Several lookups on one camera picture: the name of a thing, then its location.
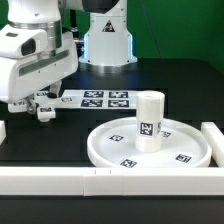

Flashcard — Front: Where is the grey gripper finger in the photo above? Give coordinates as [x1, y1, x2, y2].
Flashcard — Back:
[27, 100, 37, 115]
[47, 80, 62, 99]

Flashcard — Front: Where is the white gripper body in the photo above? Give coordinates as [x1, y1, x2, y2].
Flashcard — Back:
[0, 25, 78, 103]

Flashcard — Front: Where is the white cross-shaped table base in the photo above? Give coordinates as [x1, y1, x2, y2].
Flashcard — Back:
[8, 91, 78, 122]

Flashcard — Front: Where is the white round table top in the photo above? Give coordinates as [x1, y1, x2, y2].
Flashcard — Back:
[87, 117, 212, 168]

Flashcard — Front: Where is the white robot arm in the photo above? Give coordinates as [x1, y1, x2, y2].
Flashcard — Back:
[0, 0, 137, 112]

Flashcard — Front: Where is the white marker sheet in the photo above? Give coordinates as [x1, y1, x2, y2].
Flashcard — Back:
[61, 90, 138, 109]

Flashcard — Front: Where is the white left fence bar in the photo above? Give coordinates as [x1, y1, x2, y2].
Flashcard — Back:
[0, 120, 6, 145]

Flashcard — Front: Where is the white fence bar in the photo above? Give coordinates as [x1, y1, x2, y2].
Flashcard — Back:
[201, 122, 224, 168]
[0, 167, 224, 196]
[0, 120, 6, 145]

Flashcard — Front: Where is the white front fence bar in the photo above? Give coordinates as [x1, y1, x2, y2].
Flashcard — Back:
[0, 167, 224, 196]

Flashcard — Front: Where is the white right fence bar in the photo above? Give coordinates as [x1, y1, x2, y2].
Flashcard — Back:
[201, 122, 224, 168]

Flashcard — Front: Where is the black vertical cable connector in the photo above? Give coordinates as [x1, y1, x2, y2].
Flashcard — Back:
[70, 10, 78, 33]

